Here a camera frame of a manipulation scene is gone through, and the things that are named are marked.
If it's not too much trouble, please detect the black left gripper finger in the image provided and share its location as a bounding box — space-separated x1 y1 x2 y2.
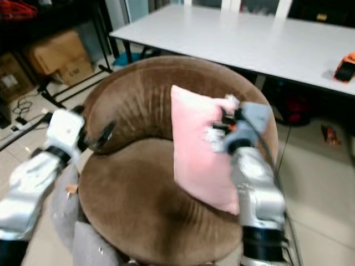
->
96 121 117 149

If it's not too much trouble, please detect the pink square pillow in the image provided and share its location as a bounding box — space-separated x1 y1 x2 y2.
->
170 84 248 216

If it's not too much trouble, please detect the brown round velvet sofa chair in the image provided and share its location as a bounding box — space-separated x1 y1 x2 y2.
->
78 54 281 265

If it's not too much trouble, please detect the small orange floor tool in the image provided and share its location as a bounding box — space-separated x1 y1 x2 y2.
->
320 124 342 146

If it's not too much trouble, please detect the white long table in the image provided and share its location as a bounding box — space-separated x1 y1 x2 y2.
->
109 4 355 98

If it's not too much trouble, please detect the red bag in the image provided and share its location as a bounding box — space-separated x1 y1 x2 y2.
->
277 94 320 126

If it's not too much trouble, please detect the large light cardboard box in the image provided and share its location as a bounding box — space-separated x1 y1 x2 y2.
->
27 30 95 85

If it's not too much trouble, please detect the dark labelled cardboard box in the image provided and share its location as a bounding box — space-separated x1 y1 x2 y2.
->
0 53 21 104

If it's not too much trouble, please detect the orange black power tool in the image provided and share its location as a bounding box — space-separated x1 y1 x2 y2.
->
333 52 355 83

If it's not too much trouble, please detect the black metal shelf rack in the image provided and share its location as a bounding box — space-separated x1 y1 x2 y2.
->
0 0 115 109

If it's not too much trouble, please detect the red bundle on shelf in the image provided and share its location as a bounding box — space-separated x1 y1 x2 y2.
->
0 0 40 21

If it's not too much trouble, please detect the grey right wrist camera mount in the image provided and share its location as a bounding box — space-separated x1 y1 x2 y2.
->
232 102 276 144

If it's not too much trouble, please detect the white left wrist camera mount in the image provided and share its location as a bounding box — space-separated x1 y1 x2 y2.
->
45 108 87 151

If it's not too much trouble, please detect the thick black floor cable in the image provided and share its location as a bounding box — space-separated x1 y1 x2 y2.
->
0 111 57 151

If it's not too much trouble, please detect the white power strip with cords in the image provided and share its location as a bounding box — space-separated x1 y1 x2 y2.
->
11 90 43 121

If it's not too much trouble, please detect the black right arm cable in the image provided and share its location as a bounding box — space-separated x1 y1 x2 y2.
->
252 115 305 266

